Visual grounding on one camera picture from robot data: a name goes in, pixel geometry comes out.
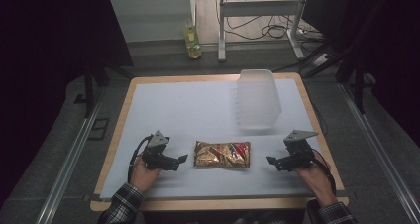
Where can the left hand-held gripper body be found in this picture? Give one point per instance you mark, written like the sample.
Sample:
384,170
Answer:
155,153

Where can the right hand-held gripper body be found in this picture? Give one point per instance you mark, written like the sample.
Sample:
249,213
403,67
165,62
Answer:
298,151

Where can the golden snack packet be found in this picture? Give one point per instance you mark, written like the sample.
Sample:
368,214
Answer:
222,154

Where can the clear plastic container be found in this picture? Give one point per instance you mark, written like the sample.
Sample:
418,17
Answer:
258,100

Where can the person's left hand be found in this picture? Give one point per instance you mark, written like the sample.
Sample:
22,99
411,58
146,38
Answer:
142,177

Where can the person's right hand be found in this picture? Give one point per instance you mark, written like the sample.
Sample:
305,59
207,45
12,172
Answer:
315,181

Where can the white table mat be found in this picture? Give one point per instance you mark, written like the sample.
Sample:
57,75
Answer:
198,111

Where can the black stand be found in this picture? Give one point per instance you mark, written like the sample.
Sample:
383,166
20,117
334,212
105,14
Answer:
358,85
90,85

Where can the yellow liquid bottle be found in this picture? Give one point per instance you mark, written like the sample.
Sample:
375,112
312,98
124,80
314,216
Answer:
192,39

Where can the metal floor rail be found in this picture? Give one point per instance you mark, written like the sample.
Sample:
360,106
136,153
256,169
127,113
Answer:
69,164
379,151

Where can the white desk frame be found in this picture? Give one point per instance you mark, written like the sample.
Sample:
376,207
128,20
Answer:
261,8

